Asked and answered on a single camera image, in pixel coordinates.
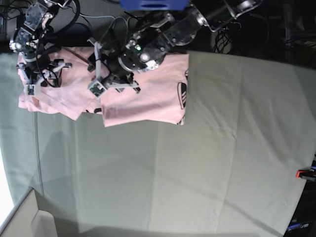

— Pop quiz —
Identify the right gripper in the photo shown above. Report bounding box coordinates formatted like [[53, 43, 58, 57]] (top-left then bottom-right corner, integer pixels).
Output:
[[16, 59, 72, 96]]

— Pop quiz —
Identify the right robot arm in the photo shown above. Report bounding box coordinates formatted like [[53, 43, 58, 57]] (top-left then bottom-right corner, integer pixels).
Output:
[[9, 0, 80, 96]]

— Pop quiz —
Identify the pink t-shirt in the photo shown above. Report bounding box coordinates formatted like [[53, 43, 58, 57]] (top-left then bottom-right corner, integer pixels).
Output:
[[18, 47, 189, 127]]

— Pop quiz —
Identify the white cable on floor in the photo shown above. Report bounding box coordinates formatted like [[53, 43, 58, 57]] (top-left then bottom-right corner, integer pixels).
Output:
[[79, 14, 134, 45]]

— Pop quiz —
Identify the blue box top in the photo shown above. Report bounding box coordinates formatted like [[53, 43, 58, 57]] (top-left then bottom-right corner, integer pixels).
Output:
[[119, 0, 189, 11]]

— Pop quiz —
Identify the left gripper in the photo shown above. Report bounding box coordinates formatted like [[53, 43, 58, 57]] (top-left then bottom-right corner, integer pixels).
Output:
[[87, 38, 141, 98]]

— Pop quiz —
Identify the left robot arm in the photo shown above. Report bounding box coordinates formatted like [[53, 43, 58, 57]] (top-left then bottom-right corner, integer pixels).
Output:
[[87, 0, 262, 98]]

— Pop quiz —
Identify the green table cloth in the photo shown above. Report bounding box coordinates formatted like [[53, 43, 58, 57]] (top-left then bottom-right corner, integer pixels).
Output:
[[0, 52, 316, 237]]

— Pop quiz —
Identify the red side clamp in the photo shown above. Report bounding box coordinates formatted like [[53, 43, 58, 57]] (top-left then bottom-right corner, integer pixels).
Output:
[[296, 169, 316, 182]]

